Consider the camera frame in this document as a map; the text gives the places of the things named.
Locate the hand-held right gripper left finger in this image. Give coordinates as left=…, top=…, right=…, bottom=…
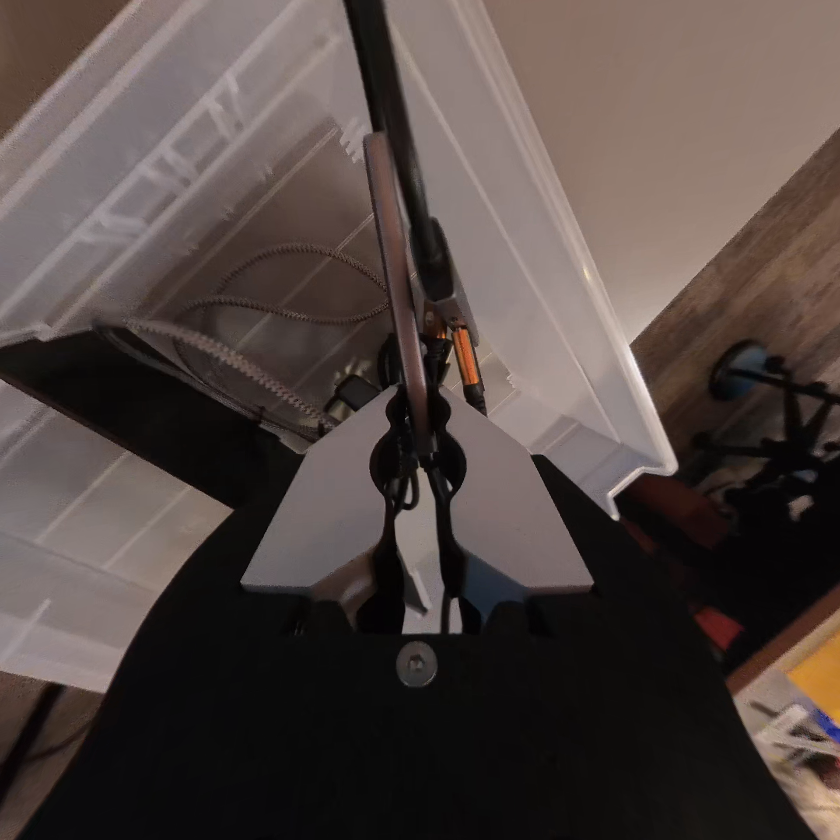
left=241, top=386, right=421, bottom=598

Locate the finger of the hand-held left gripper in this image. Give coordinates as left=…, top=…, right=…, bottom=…
left=344, top=0, right=475, bottom=330

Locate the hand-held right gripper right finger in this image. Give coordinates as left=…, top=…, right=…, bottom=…
left=430, top=386, right=595, bottom=597

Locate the grey metal usb hub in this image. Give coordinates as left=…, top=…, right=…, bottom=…
left=362, top=131, right=439, bottom=457

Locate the clear plastic storage bin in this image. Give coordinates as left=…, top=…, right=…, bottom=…
left=0, top=0, right=678, bottom=521

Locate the black office chair base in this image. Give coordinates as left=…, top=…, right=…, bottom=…
left=696, top=340, right=840, bottom=527

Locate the yellow box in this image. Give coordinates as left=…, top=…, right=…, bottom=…
left=784, top=646, right=840, bottom=710

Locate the grey braided USB cable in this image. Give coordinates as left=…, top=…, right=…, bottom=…
left=98, top=318, right=337, bottom=437

